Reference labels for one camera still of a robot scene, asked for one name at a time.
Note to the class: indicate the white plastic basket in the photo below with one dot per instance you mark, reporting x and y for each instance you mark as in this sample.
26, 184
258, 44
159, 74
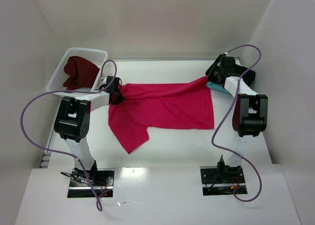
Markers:
97, 57

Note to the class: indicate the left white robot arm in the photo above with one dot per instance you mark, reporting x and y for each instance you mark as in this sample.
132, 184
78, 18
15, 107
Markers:
73, 122

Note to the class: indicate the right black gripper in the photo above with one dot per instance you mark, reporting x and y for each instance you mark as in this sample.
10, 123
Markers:
213, 73

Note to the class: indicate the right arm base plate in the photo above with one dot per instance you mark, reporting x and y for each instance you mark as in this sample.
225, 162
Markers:
223, 183

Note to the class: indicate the pink t shirt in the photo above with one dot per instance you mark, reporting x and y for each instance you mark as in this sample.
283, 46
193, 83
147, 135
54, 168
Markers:
167, 106

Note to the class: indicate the black folded t shirt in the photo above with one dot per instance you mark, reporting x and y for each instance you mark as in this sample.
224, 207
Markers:
248, 77

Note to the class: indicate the teal folded t shirt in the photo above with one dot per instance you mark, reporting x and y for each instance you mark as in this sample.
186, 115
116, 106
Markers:
217, 87

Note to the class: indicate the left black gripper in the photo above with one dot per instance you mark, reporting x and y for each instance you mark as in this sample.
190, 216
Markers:
117, 94

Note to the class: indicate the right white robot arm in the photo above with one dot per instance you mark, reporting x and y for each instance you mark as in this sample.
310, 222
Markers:
250, 111

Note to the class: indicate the dark red t shirt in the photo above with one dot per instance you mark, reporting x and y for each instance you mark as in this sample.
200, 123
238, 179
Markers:
82, 73

